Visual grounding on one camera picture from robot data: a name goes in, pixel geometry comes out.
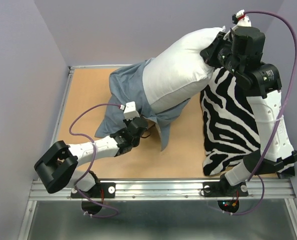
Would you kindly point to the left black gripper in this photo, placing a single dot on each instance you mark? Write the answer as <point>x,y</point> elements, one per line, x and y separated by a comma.
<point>126,122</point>

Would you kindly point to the white pillow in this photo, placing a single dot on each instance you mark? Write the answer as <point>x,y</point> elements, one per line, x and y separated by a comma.
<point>179,72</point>

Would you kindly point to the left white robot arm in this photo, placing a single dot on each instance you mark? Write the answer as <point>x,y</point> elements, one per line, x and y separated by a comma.
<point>57,168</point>

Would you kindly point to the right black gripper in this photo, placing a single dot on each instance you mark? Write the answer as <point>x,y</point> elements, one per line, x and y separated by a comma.
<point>211,51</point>

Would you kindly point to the zebra print pillow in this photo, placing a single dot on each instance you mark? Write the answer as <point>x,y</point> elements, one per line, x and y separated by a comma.
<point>229,126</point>

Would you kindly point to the aluminium front rail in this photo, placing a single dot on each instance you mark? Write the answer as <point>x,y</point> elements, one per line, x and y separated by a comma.
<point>189,189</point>

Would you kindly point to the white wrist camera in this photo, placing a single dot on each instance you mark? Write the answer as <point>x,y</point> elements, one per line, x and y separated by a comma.
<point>239,19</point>
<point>129,110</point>

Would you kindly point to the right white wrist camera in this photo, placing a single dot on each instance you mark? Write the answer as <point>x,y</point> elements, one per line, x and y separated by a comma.
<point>239,19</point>

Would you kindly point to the grey-blue pillowcase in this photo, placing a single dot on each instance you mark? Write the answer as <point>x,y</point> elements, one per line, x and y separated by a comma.
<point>126,85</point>

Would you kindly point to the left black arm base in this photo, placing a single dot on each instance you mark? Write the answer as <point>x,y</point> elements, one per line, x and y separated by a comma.
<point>94,202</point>

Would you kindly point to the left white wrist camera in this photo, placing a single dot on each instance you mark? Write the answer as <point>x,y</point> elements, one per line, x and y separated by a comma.
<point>129,110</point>

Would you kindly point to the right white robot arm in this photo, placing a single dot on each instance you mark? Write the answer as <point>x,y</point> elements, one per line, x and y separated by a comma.
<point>262,88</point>

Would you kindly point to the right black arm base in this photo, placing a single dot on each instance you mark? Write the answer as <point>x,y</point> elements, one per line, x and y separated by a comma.
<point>227,200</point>

